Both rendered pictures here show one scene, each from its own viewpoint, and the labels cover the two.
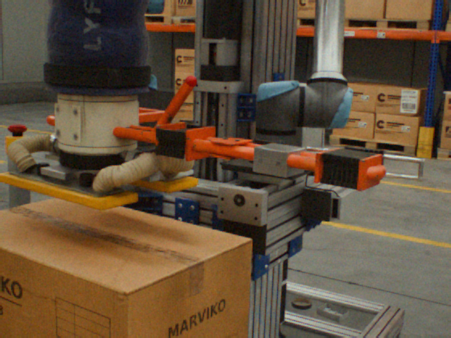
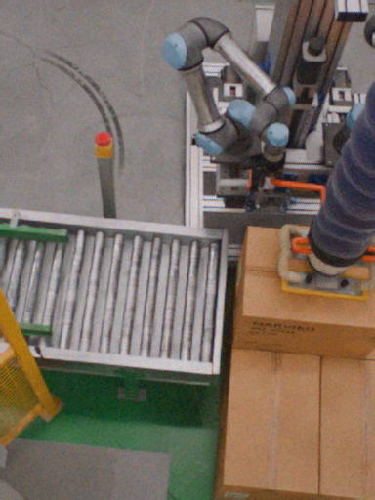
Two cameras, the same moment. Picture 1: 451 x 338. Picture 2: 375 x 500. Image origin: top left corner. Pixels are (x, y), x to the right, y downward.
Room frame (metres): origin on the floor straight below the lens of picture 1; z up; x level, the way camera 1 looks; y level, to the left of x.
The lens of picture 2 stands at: (0.63, 1.48, 3.74)
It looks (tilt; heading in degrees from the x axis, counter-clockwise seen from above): 65 degrees down; 324
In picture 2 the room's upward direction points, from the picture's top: 7 degrees clockwise
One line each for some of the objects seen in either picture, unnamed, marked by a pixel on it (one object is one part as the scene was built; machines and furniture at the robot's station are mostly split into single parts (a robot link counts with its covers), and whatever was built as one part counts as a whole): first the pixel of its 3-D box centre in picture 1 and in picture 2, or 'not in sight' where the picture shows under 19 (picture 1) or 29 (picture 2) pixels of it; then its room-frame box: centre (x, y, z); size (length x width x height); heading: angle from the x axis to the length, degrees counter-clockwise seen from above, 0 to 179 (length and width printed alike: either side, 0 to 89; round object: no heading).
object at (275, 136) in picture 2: not in sight; (275, 139); (1.72, 0.36, 1.48); 0.09 x 0.08 x 0.11; 15
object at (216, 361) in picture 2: not in sight; (221, 300); (1.55, 0.60, 0.58); 0.70 x 0.03 x 0.06; 145
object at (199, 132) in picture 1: (185, 141); not in sight; (1.20, 0.09, 1.18); 0.10 x 0.08 x 0.06; 144
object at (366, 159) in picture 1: (348, 168); not in sight; (0.99, -0.19, 1.18); 0.08 x 0.07 x 0.05; 54
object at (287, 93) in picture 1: (279, 104); (360, 121); (1.77, -0.14, 1.20); 0.13 x 0.12 x 0.14; 86
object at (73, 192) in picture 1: (64, 179); (325, 282); (1.27, 0.34, 1.08); 0.34 x 0.10 x 0.05; 54
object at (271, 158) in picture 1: (279, 159); not in sight; (1.07, -0.09, 1.17); 0.07 x 0.07 x 0.04; 54
